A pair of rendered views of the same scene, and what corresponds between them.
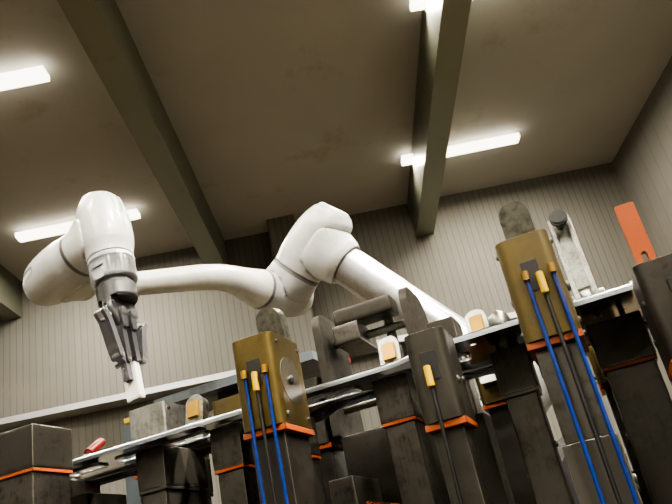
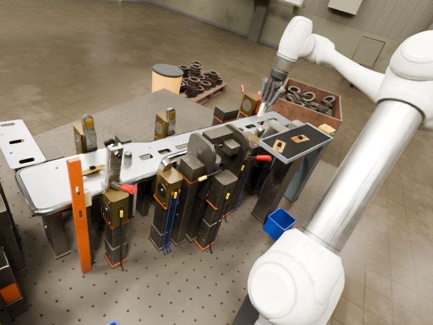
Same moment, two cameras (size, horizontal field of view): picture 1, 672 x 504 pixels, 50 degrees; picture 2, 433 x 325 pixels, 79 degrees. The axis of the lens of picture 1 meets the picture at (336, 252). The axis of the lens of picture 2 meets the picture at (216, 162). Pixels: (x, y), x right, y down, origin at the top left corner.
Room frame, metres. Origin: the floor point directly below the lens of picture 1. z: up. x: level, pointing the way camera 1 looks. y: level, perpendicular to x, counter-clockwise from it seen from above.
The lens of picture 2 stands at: (1.53, -0.78, 1.65)
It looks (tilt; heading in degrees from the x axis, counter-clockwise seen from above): 36 degrees down; 111
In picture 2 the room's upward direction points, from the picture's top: 16 degrees clockwise
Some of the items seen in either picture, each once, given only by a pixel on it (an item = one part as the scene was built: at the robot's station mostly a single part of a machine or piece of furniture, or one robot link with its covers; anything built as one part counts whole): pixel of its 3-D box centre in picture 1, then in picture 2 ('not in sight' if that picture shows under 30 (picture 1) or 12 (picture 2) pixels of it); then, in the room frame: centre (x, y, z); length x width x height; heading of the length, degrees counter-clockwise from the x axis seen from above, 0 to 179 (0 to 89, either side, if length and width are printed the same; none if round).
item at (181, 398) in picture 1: (246, 385); (298, 140); (1.46, 0.24, 1.16); 0.37 x 0.14 x 0.02; 73
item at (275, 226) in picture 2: not in sight; (279, 224); (1.55, 0.19, 0.74); 0.11 x 0.10 x 0.09; 73
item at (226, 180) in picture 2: not in sight; (216, 216); (1.33, -0.10, 0.89); 0.09 x 0.08 x 0.38; 163
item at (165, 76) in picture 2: not in sight; (165, 92); (-0.32, 1.71, 0.28); 0.36 x 0.36 x 0.57
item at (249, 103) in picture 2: not in sight; (243, 120); (1.05, 0.74, 0.88); 0.14 x 0.09 x 0.36; 163
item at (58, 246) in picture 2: not in sight; (52, 219); (0.89, -0.46, 0.84); 0.12 x 0.05 x 0.29; 163
